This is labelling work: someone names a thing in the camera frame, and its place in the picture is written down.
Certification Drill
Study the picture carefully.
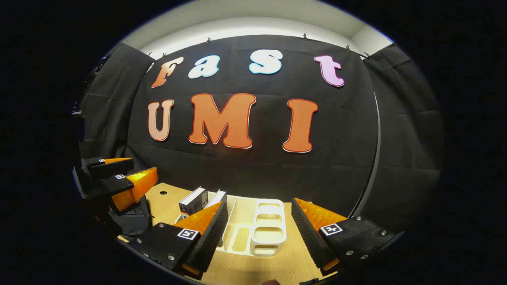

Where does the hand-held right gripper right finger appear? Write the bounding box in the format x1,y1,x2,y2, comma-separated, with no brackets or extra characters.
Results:
291,197,400,277

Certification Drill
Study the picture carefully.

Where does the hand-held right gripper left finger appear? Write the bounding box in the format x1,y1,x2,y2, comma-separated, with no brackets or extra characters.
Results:
126,200,229,281

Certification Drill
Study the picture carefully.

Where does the blue book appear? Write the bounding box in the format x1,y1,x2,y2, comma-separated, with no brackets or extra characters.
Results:
204,190,228,210

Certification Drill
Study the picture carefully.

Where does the white and grey book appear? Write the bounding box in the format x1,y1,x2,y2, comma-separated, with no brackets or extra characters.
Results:
179,186,209,219

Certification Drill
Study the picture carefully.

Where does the white bookshelf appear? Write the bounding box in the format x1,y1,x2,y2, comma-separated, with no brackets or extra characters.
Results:
175,192,288,257

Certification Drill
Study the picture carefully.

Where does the black schoolbag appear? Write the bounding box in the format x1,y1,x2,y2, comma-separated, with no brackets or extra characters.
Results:
107,196,154,237

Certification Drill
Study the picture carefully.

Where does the grey frame pole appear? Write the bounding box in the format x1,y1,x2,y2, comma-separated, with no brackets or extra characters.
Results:
351,92,381,217

